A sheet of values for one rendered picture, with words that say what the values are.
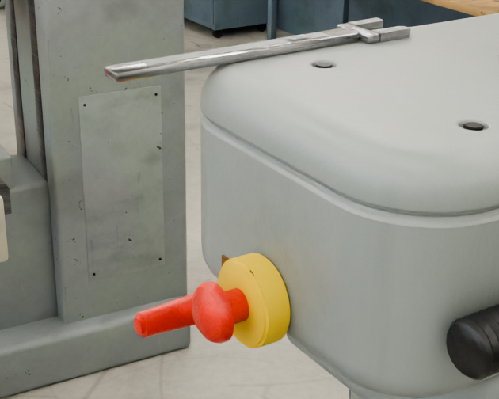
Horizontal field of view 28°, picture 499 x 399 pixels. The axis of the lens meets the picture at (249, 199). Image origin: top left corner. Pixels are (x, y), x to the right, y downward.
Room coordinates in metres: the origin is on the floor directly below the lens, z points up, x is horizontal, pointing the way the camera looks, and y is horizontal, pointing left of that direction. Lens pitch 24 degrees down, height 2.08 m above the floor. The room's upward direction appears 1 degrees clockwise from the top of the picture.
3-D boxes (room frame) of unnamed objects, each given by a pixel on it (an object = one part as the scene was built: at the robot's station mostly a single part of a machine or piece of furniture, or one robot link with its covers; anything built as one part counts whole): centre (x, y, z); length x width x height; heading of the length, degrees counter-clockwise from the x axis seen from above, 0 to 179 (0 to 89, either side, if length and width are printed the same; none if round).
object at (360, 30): (0.69, -0.01, 1.89); 0.24 x 0.04 x 0.01; 124
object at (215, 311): (0.55, 0.02, 1.76); 0.04 x 0.03 x 0.04; 33
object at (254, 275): (0.56, 0.00, 1.76); 0.06 x 0.02 x 0.06; 33
